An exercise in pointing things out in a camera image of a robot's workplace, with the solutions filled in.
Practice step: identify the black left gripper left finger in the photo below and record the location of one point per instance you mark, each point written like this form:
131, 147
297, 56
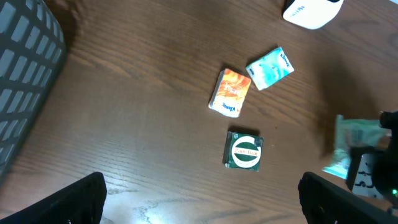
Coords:
80, 202

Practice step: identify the green wet wipes pack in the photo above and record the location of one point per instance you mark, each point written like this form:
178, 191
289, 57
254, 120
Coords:
350, 133

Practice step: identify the dark green small box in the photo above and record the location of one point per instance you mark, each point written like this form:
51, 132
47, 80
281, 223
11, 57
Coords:
242, 151

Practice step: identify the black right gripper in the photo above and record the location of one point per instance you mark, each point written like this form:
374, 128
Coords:
373, 171

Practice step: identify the orange tissue pack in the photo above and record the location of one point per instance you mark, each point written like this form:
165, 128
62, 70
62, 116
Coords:
229, 94

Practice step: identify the green tissue pack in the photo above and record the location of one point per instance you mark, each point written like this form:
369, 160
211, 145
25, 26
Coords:
270, 68

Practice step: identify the white barcode scanner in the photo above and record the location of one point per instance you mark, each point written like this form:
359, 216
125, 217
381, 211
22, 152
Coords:
311, 14

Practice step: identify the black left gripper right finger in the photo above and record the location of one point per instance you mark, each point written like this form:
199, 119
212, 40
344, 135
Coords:
324, 202

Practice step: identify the grey plastic shopping basket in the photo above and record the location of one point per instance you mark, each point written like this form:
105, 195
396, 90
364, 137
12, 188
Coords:
33, 53

